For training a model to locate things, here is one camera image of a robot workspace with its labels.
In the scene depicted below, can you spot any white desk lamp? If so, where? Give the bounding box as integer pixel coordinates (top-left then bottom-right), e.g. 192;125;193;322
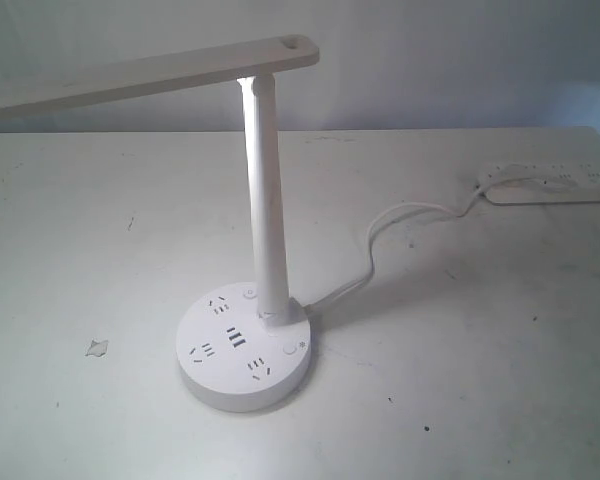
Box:
0;35;320;413

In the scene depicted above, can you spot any white power strip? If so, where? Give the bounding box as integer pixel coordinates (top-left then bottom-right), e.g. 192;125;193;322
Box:
478;163;600;205

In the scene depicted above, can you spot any white power cord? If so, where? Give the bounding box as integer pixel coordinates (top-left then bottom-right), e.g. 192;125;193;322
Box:
302;164;576;314

